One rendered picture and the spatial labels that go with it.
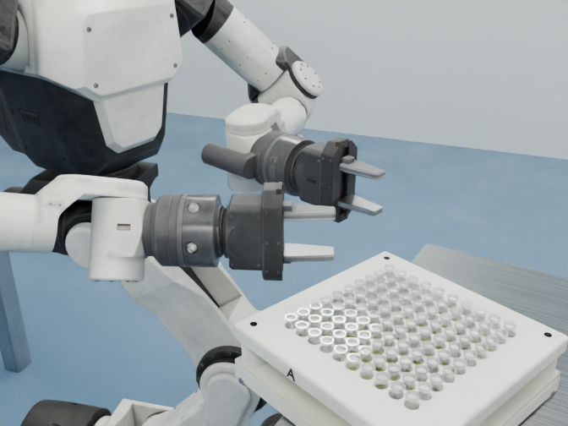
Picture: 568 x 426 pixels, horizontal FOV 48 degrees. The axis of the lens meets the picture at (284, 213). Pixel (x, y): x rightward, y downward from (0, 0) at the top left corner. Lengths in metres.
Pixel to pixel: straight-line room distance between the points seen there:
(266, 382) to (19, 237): 0.31
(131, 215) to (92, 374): 1.47
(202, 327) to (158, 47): 0.48
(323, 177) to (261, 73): 0.39
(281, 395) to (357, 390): 0.09
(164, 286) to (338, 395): 0.57
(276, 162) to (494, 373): 0.45
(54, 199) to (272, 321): 0.28
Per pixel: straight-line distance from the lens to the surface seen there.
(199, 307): 1.13
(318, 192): 0.92
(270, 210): 0.72
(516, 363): 0.66
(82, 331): 2.40
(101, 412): 1.53
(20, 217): 0.74
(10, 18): 0.94
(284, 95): 1.22
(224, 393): 1.16
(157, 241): 0.74
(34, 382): 2.22
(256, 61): 1.22
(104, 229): 0.77
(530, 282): 0.95
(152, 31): 1.03
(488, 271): 0.95
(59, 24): 0.95
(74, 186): 0.75
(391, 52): 4.14
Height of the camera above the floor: 1.34
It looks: 25 degrees down
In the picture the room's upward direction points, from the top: straight up
